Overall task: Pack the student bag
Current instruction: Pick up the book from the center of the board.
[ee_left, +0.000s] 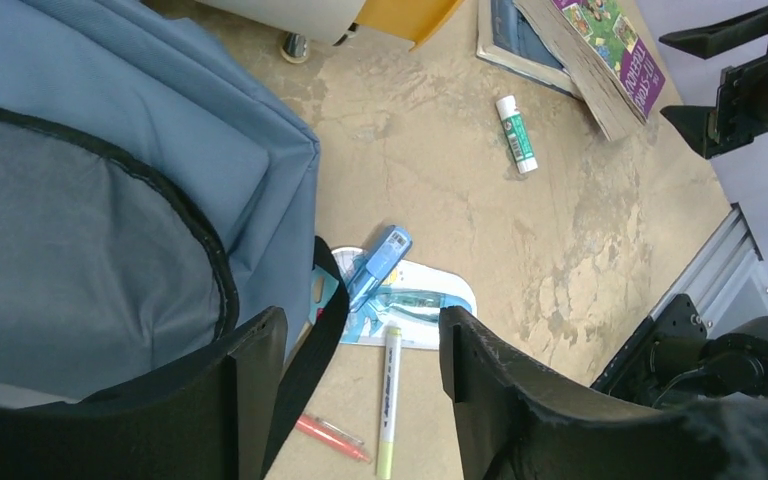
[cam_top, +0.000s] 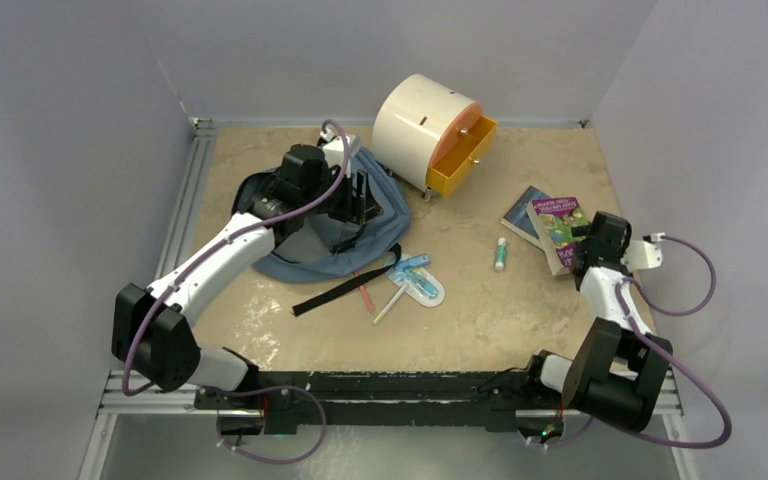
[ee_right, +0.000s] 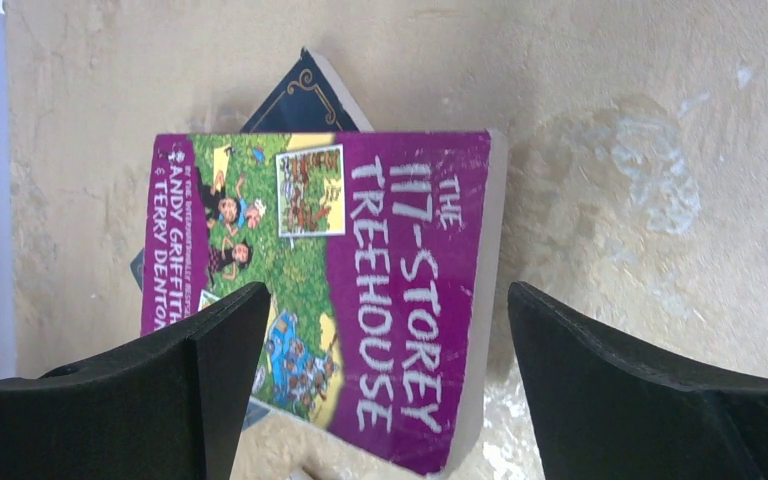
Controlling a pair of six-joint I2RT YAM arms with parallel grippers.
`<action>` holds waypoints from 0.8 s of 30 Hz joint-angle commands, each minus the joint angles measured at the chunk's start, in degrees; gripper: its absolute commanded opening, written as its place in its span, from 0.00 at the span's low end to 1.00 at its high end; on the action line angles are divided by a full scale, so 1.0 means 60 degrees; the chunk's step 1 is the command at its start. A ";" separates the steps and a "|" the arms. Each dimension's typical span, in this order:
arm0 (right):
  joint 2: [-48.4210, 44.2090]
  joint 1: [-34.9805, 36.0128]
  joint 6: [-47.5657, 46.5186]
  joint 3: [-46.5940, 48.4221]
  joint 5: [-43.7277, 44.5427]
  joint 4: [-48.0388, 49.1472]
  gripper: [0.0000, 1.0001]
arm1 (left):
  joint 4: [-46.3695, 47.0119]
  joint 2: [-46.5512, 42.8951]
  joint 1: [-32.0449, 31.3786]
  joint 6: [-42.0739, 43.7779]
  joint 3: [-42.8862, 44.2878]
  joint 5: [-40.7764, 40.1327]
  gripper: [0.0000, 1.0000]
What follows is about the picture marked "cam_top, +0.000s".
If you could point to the purple children's book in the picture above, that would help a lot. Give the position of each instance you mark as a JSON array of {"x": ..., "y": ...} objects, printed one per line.
[{"x": 552, "y": 219}]

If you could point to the aluminium frame rail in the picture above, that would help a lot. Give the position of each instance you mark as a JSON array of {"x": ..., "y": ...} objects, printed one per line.
[{"x": 182, "y": 400}]

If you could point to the blue backpack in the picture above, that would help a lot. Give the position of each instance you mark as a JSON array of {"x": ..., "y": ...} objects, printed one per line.
[{"x": 320, "y": 248}]

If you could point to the cream round drawer cabinet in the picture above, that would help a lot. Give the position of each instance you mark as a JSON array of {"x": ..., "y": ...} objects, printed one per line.
[{"x": 418, "y": 124}]

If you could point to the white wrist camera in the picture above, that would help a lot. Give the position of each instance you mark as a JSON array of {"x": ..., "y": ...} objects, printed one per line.
[
  {"x": 330, "y": 142},
  {"x": 644, "y": 254}
]

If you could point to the yellow open drawer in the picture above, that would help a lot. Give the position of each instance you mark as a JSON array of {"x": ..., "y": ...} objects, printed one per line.
[{"x": 450, "y": 172}]

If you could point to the dark blue book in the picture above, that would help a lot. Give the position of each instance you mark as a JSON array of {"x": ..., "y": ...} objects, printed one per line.
[{"x": 517, "y": 220}]

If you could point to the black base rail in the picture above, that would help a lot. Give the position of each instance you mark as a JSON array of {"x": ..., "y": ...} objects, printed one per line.
[{"x": 511, "y": 400}]

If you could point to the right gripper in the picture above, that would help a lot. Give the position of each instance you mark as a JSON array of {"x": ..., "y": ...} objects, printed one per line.
[{"x": 580, "y": 231}]

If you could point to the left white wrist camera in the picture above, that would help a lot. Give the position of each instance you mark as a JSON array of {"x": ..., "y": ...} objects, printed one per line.
[{"x": 330, "y": 142}]

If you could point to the green white glue stick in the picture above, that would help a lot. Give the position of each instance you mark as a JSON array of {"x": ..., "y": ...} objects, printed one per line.
[{"x": 500, "y": 254}]

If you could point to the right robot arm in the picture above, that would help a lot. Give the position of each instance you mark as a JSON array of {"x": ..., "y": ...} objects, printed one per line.
[{"x": 615, "y": 376}]

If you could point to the blister pack with blue items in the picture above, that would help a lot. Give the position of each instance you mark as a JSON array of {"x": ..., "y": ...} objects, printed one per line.
[{"x": 424, "y": 288}]

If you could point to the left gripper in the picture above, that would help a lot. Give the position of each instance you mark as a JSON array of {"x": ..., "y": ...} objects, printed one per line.
[{"x": 361, "y": 201}]

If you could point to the white marker pen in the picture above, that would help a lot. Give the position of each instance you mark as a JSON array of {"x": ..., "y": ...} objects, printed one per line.
[{"x": 390, "y": 304}]

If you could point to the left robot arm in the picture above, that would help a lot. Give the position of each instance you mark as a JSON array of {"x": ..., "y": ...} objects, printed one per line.
[{"x": 152, "y": 331}]

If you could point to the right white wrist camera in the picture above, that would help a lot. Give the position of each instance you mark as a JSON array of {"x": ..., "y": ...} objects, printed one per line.
[{"x": 644, "y": 254}]

